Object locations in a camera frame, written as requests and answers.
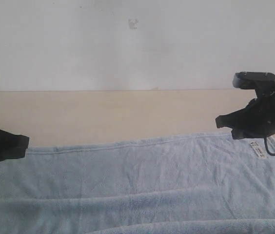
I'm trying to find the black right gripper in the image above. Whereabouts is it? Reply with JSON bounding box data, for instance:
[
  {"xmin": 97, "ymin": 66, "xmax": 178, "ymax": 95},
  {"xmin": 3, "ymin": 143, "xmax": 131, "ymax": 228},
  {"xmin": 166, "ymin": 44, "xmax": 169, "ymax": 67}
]
[{"xmin": 215, "ymin": 97, "xmax": 275, "ymax": 139}]

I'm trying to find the light blue fleece towel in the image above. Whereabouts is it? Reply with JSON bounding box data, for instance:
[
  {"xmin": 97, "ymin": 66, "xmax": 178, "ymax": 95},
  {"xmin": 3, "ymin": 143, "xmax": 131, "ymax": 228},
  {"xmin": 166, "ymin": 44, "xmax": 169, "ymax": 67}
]
[{"xmin": 0, "ymin": 133, "xmax": 275, "ymax": 234}]

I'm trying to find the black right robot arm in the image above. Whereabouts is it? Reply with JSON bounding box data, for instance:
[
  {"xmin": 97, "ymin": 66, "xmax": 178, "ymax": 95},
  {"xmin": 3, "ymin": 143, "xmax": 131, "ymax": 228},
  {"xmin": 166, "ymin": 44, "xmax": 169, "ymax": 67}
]
[{"xmin": 216, "ymin": 81, "xmax": 275, "ymax": 139}]

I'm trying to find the white towel care label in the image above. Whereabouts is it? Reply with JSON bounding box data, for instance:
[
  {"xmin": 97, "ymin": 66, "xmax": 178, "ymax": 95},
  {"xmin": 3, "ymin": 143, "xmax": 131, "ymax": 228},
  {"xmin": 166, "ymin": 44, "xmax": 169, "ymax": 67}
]
[{"xmin": 250, "ymin": 141, "xmax": 267, "ymax": 159}]

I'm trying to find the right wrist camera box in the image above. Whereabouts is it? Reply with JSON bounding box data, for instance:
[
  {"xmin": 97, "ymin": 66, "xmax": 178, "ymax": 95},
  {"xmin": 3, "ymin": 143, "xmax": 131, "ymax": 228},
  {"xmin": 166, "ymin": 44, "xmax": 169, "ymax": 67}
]
[{"xmin": 233, "ymin": 71, "xmax": 275, "ymax": 98}]

